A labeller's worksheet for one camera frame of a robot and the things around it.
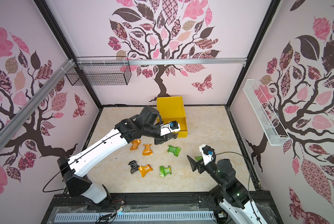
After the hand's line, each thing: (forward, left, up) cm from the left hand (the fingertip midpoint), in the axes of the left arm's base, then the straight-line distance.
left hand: (170, 136), depth 69 cm
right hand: (-6, -13, -7) cm, 16 cm away
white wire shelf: (+6, -56, -1) cm, 56 cm away
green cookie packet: (+5, -4, -26) cm, 27 cm away
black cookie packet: (-6, +23, -26) cm, 35 cm away
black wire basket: (+49, +48, +7) cm, 69 cm away
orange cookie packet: (+5, +16, -26) cm, 31 cm away
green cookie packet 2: (-9, +4, -26) cm, 28 cm away
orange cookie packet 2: (-8, +16, -26) cm, 32 cm away
